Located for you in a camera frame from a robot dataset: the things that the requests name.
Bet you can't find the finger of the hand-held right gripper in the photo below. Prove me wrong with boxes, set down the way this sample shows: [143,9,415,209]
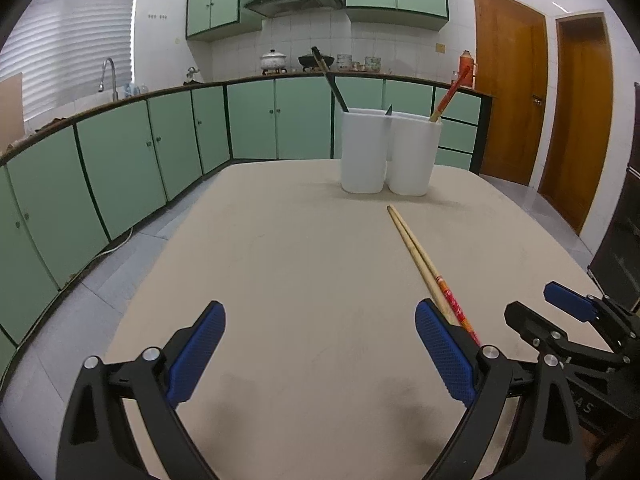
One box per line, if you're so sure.
[544,282,608,323]
[504,301,576,361]

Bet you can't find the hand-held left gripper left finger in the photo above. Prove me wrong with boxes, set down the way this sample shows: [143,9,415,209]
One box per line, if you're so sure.
[56,301,227,480]

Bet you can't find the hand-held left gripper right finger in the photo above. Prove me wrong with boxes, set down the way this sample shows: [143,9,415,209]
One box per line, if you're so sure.
[415,298,586,480]

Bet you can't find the red-patterned bamboo chopstick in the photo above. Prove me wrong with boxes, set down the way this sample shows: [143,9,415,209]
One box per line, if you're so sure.
[387,206,453,322]
[391,205,482,347]
[429,69,472,123]
[432,70,474,124]

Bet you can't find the white double utensil holder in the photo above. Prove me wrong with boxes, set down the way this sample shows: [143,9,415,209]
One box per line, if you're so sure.
[340,107,443,196]

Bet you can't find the black chopstick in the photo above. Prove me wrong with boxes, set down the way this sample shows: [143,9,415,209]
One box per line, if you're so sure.
[320,60,350,112]
[311,46,350,112]

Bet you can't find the dark cabinet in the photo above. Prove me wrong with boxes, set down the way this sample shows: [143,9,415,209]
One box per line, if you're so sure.
[587,82,640,311]

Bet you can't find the green drawer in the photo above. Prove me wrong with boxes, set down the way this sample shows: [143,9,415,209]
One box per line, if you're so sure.
[439,119,478,153]
[436,149,473,171]
[434,87,483,123]

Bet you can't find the plain wooden door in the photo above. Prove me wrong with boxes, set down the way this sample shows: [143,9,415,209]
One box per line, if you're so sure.
[537,10,621,236]

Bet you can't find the green sink-side base cabinets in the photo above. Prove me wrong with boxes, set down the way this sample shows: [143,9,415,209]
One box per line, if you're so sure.
[0,85,233,391]

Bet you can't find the red thermos flask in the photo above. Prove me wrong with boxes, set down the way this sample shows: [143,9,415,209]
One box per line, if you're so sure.
[459,50,476,88]

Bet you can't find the green stove-side base cabinets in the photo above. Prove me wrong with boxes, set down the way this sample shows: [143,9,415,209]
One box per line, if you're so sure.
[225,74,436,161]

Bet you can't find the steel kitchen faucet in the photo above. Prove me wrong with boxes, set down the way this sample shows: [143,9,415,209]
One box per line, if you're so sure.
[97,57,120,102]

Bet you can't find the white cooking pot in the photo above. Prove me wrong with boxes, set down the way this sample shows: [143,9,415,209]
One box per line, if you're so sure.
[260,49,288,73]

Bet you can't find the group of glass jars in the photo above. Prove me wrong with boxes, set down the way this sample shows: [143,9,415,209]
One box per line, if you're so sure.
[336,53,383,73]

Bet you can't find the cardboard box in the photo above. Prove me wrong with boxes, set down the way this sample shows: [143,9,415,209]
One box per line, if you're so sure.
[0,72,26,153]

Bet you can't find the black wok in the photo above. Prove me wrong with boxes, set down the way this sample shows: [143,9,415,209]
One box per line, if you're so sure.
[298,52,335,72]

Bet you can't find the white window blind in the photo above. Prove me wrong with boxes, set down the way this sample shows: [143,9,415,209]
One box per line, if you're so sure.
[0,0,143,133]

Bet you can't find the black range hood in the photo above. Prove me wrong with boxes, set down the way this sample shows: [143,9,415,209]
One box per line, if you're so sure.
[244,0,345,17]

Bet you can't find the white floor cable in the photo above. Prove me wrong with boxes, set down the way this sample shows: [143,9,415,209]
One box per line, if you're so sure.
[70,227,136,281]

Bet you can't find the wooden door with handle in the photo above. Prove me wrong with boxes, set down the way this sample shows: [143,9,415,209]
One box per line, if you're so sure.
[472,0,549,186]

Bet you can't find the green corner wall cabinet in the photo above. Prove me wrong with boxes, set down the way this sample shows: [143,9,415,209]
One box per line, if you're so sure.
[186,0,263,41]

